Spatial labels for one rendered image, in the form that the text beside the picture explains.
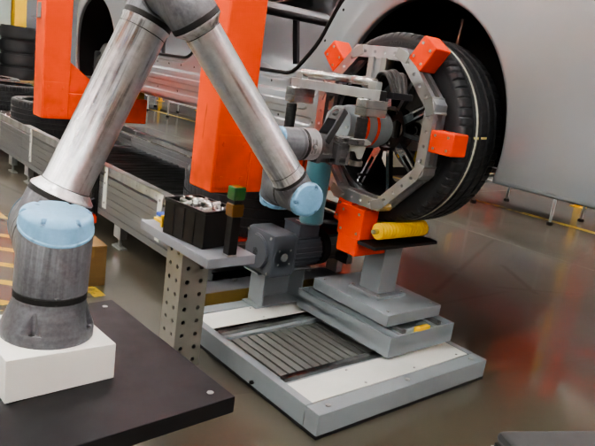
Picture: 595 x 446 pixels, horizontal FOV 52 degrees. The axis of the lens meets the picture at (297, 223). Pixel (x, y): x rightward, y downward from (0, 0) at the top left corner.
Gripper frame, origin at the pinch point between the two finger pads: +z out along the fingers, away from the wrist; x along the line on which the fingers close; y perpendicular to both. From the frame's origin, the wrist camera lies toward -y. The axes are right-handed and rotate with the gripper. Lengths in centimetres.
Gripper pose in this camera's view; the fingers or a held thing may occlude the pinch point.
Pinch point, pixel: (363, 140)
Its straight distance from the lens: 190.2
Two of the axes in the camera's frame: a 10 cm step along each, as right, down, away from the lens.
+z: 7.6, -0.4, 6.4
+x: 6.3, 2.7, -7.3
